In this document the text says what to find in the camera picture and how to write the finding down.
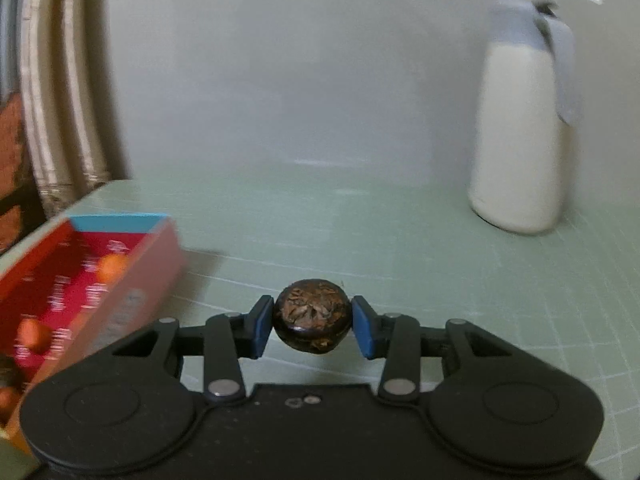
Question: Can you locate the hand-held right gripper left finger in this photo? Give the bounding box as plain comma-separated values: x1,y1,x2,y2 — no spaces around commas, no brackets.
112,295,276,404

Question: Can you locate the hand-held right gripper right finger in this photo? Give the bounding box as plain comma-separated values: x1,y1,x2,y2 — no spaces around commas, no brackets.
350,295,528,404

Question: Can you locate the dark brown patterned fruit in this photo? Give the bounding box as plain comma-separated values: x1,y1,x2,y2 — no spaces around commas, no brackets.
272,278,351,356

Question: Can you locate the colourful cardboard box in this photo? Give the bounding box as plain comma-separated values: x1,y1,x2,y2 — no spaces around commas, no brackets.
0,214,187,466

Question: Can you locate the orange tangerine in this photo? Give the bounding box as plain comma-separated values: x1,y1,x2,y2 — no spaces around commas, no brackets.
0,385,22,416
96,252,128,283
17,319,51,353

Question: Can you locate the green grid table mat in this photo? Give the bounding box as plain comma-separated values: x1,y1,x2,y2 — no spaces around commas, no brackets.
0,175,640,480

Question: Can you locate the white thermos jug grey lid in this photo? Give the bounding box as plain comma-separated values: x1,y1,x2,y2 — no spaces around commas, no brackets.
467,0,583,236

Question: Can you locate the wooden chair orange cushion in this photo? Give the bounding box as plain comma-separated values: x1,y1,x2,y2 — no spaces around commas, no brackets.
0,95,38,256

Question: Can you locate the beige shiny curtain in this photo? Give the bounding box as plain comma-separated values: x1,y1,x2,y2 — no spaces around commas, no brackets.
17,0,131,221

